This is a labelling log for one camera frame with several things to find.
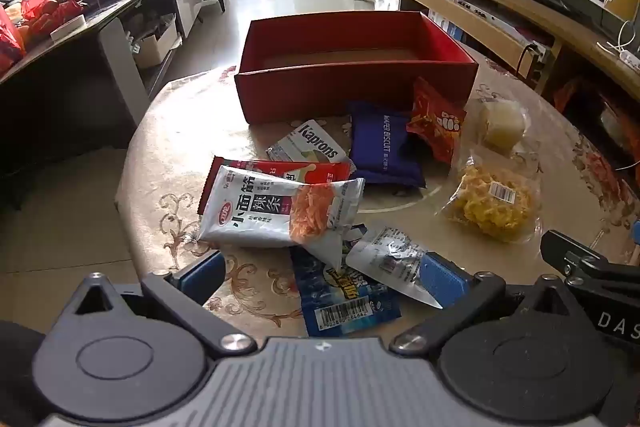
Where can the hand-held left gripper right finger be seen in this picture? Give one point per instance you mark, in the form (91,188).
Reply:
(442,279)

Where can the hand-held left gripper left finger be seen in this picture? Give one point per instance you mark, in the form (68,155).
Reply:
(202,274)

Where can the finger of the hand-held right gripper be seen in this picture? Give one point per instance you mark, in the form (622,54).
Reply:
(570,259)
(636,227)

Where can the clear silver snack packet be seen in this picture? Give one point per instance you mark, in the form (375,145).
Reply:
(385,257)

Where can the white spicy strip packet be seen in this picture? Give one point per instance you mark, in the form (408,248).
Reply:
(250,212)

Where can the yellow cracker clear pack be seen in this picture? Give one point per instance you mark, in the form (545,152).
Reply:
(490,207)

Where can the blue snack packet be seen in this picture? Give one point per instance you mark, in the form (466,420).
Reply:
(340,302)

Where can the navy wafer biscuit packet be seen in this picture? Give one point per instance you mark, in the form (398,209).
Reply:
(385,142)

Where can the long red snack packet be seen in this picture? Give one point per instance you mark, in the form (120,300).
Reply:
(330,172)

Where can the red gummy candy packet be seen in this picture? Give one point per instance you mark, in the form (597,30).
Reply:
(435,122)

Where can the white grey cracker packet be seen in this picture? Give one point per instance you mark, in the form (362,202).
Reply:
(312,142)

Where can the red cardboard box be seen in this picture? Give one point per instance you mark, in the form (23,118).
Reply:
(350,92)

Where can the beige patterned tablecloth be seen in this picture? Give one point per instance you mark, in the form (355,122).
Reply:
(165,147)

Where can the orange plastic bag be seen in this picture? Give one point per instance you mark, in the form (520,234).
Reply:
(567,94)

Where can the white pastry clear pack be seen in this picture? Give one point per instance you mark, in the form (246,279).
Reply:
(500,124)

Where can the white power strip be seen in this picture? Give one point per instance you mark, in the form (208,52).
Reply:
(625,56)

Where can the white storage box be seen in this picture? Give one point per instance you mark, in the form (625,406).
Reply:
(157,44)

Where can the wooden television cabinet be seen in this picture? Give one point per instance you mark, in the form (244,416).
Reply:
(525,14)

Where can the white bin with blue latch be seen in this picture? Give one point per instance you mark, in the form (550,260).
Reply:
(131,42)

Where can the white blue box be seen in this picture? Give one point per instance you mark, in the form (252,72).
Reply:
(447,27)

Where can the flat white case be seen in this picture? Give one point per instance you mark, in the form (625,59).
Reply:
(70,29)

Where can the dark long coffee table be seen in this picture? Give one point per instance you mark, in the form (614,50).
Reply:
(130,2)

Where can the silver white bag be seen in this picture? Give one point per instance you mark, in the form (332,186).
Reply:
(386,1)

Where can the red bag of fruit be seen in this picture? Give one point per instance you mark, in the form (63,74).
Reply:
(50,14)

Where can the large red plastic bag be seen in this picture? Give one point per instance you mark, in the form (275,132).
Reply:
(10,42)

